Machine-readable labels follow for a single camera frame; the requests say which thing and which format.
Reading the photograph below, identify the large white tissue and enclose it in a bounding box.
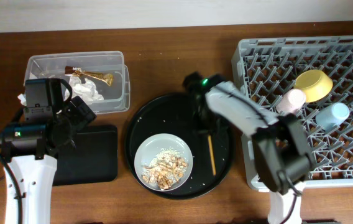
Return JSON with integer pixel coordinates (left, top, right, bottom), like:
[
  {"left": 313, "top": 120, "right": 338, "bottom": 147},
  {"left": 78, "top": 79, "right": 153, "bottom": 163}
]
[{"left": 68, "top": 77, "right": 104, "bottom": 103}]

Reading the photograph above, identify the gold coffee sachet wrapper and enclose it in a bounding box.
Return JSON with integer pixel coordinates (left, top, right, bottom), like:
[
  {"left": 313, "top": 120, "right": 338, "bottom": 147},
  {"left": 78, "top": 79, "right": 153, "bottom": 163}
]
[{"left": 65, "top": 66, "right": 114, "bottom": 86}]

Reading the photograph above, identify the pink cup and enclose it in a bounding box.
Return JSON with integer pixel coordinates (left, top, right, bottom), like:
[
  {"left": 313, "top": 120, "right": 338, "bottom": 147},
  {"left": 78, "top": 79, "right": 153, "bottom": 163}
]
[{"left": 276, "top": 88, "right": 306, "bottom": 114}]

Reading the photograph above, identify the yellow bowl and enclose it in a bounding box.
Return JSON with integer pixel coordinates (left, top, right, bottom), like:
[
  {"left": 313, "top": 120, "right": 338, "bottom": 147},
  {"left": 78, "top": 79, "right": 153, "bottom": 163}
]
[{"left": 294, "top": 70, "right": 333, "bottom": 103}]

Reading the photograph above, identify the blue cup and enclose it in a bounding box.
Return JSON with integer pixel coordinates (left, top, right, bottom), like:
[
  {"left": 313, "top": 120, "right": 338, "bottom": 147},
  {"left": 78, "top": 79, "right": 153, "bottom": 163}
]
[{"left": 315, "top": 103, "right": 350, "bottom": 130}]

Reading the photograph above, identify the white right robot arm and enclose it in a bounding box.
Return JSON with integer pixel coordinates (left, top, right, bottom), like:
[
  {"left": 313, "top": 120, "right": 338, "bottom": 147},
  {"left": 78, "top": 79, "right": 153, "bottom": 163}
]
[{"left": 183, "top": 72, "right": 315, "bottom": 223}]

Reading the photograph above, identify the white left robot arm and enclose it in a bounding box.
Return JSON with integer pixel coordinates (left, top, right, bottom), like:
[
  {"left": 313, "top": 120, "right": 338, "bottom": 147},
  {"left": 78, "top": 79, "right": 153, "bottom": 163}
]
[{"left": 0, "top": 78, "right": 96, "bottom": 223}]

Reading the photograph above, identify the grey dishwasher rack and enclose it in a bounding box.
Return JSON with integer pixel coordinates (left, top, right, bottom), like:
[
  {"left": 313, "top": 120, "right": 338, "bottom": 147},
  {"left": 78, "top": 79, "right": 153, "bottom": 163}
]
[{"left": 232, "top": 35, "right": 353, "bottom": 188}]

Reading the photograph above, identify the round black serving tray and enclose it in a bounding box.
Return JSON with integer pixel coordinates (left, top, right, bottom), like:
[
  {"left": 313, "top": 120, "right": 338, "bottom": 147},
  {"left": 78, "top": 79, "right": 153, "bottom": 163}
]
[{"left": 124, "top": 93, "right": 236, "bottom": 200}]

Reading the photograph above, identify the black rectangular tray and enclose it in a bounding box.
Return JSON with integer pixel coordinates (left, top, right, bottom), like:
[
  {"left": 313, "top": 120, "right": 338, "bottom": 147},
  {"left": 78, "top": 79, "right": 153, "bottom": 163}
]
[{"left": 53, "top": 124, "right": 118, "bottom": 186}]

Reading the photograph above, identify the clear plastic bin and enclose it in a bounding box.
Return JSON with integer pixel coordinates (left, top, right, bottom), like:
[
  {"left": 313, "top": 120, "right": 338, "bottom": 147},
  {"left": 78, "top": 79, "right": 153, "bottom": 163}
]
[{"left": 24, "top": 51, "right": 131, "bottom": 114}]

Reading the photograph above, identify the grey plate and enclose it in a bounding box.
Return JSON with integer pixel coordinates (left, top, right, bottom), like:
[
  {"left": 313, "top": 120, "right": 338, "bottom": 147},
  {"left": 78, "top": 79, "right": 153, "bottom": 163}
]
[{"left": 134, "top": 134, "right": 193, "bottom": 192}]

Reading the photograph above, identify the food scraps and rice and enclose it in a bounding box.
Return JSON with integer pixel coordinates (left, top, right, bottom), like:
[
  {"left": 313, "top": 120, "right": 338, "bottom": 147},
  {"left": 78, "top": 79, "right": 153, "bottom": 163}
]
[{"left": 141, "top": 148, "right": 189, "bottom": 191}]

